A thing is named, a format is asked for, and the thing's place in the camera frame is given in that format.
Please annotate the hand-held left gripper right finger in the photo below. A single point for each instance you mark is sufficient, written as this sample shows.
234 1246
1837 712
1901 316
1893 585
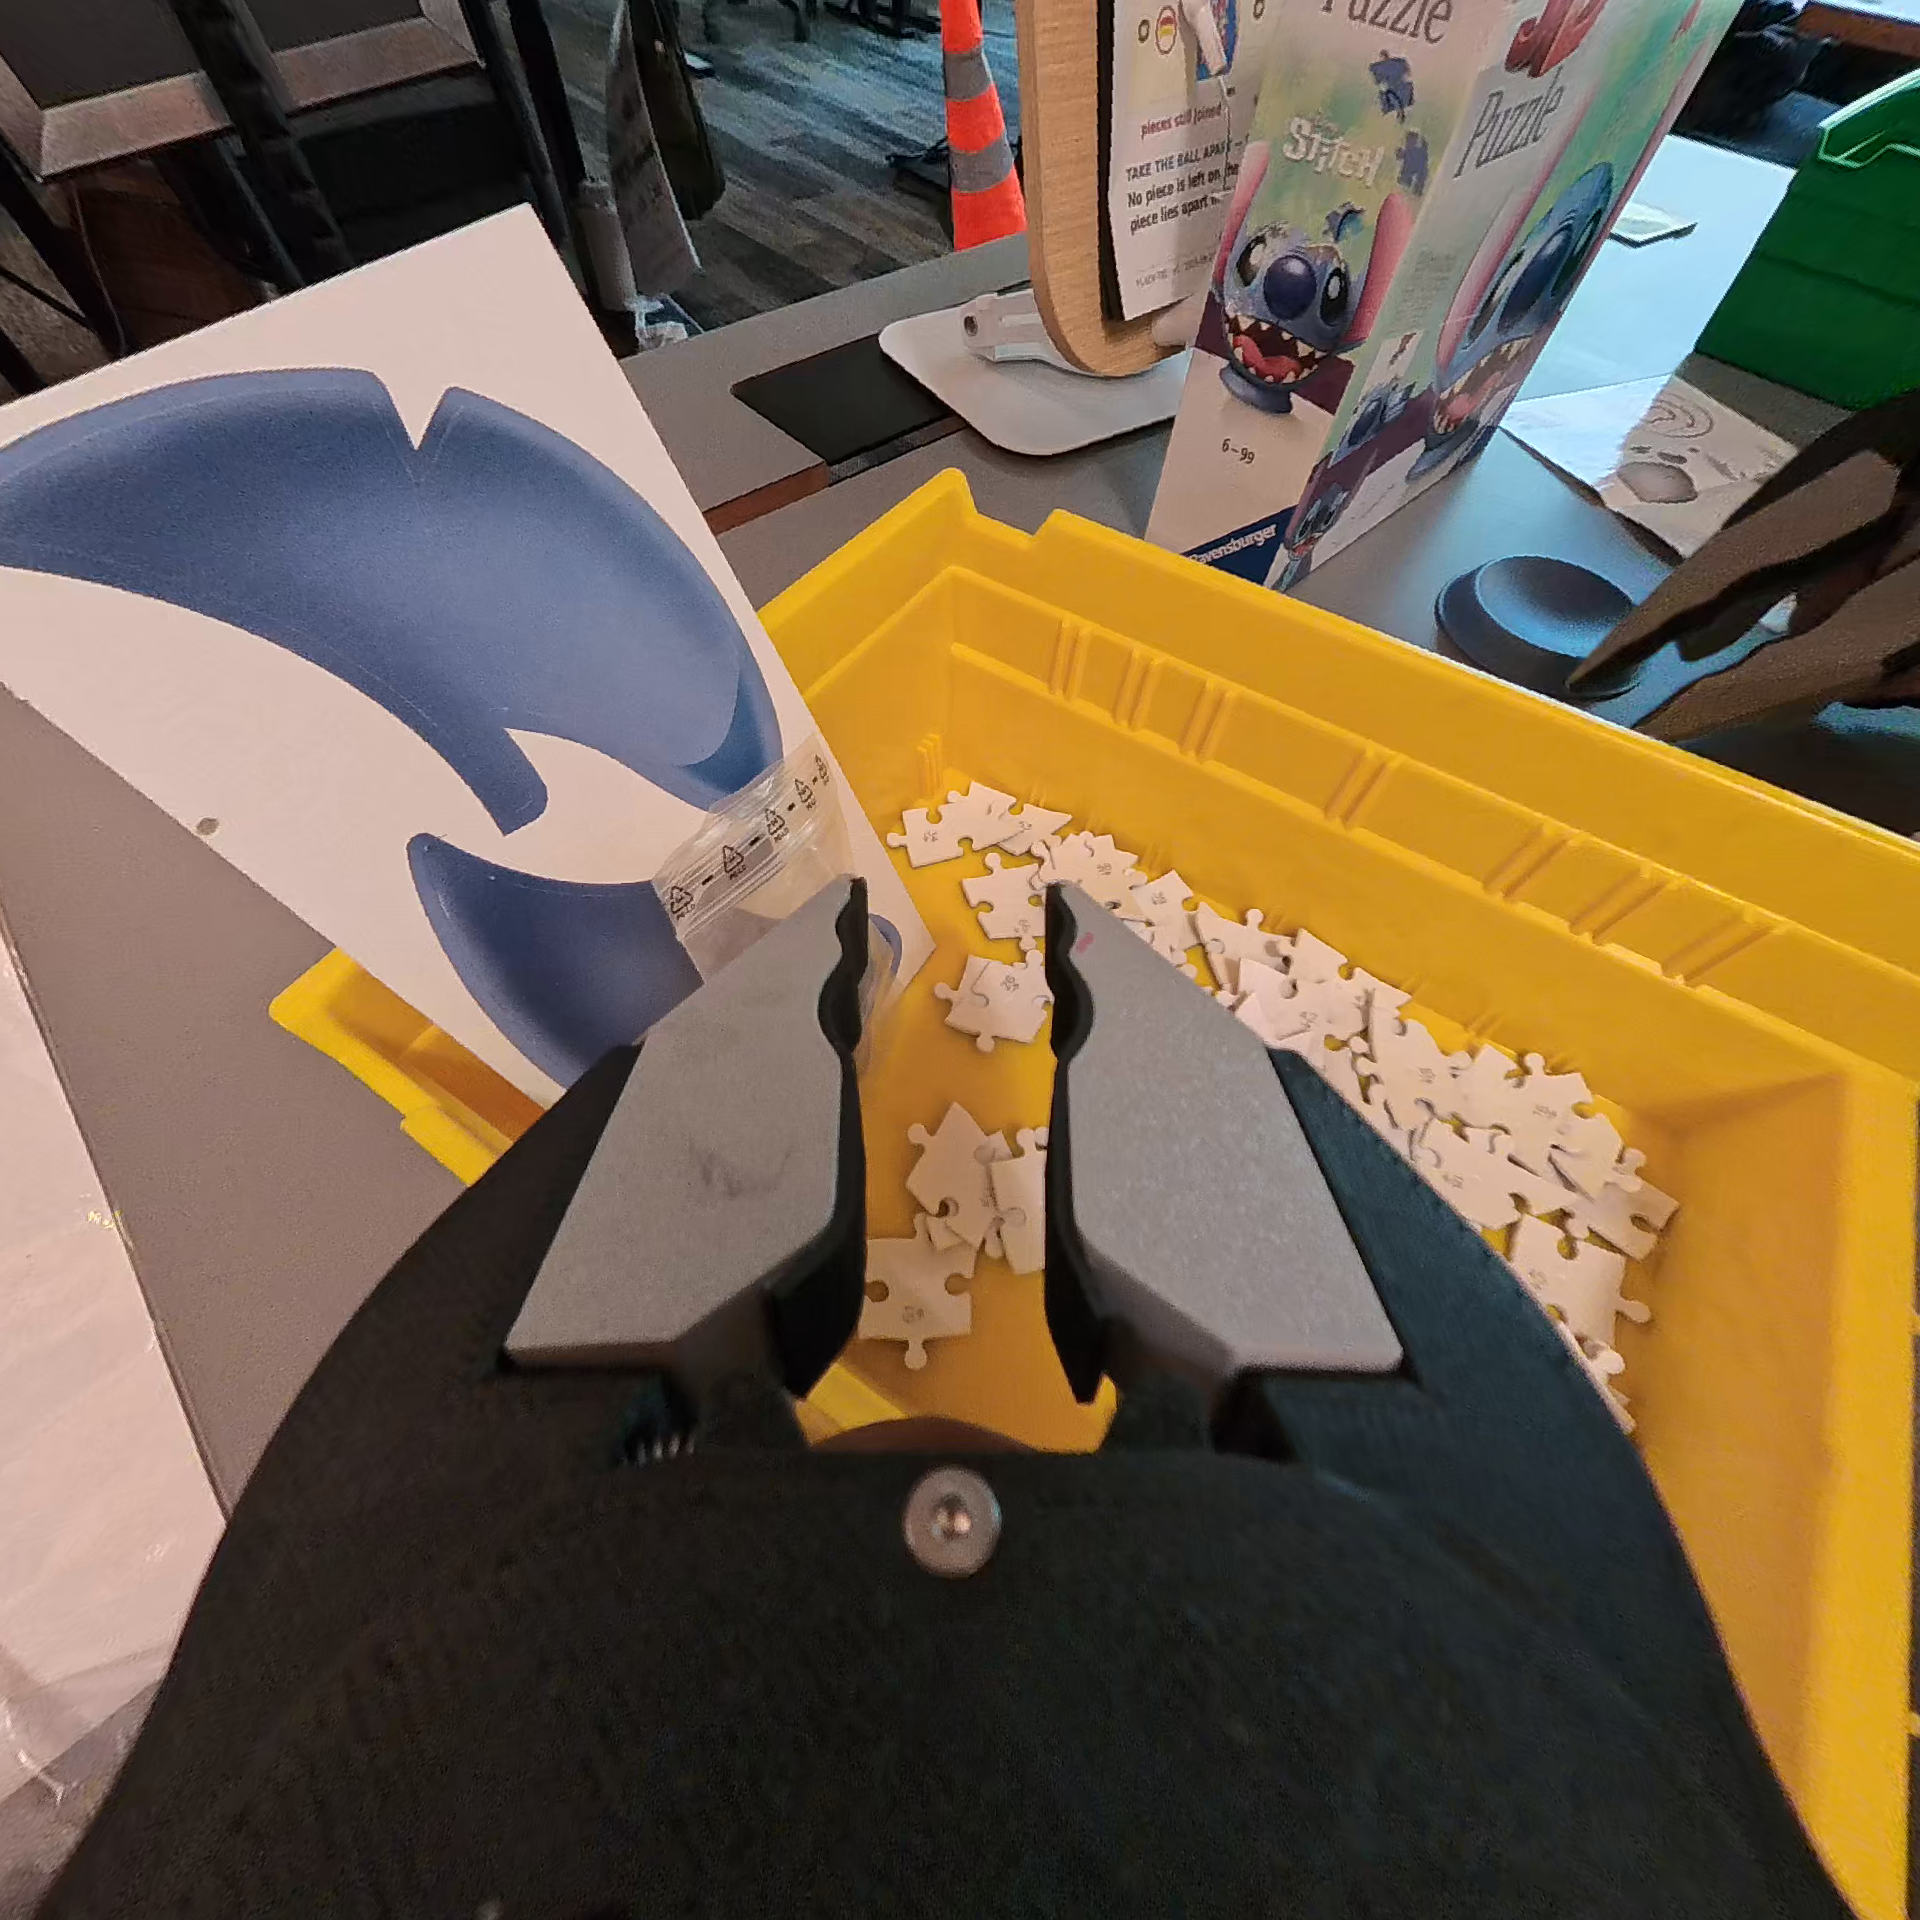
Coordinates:
1214 1201

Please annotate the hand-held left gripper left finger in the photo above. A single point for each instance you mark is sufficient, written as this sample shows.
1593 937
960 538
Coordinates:
674 1185

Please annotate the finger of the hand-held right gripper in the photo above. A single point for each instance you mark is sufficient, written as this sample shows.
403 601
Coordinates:
1769 569
1816 704

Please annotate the pile of white puzzle pieces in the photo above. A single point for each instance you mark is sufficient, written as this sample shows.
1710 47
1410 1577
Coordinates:
1441 1095

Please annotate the yellow plastic bin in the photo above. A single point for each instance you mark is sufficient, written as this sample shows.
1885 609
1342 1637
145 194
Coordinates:
1499 839

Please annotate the cartoon puzzle box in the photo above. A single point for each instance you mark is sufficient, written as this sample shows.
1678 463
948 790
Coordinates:
1349 300

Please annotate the folded instruction leaflet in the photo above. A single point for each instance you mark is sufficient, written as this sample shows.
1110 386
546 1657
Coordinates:
1651 450

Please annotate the blue round stand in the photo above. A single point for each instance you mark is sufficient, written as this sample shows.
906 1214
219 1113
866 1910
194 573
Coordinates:
1516 623

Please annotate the green plastic bin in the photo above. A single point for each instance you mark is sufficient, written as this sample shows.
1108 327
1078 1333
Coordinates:
1816 270

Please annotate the clear plastic bag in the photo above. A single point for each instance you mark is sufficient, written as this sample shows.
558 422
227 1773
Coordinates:
750 885

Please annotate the small yellowish paper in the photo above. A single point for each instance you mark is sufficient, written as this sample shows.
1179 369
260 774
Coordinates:
1651 225

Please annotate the white card with blue print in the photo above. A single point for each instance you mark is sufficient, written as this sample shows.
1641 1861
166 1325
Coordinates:
299 720

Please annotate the white laminated sheet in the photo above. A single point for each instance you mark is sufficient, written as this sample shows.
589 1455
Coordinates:
75 1276

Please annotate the white paper note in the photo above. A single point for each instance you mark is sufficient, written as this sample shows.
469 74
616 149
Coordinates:
1171 182

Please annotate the black mat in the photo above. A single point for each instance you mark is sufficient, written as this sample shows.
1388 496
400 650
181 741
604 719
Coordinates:
838 398

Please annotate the wooden sign with paper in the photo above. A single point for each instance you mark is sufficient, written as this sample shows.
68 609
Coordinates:
1059 182

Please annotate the orange traffic cone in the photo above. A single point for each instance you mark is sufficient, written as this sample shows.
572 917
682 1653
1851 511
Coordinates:
984 136

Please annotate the white hanging tag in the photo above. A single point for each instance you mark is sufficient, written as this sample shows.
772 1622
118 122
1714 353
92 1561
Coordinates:
651 182

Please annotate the dark metal-edged table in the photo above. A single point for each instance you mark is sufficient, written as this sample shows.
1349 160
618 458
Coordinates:
374 66
90 134

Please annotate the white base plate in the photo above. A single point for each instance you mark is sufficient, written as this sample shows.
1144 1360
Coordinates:
1035 406

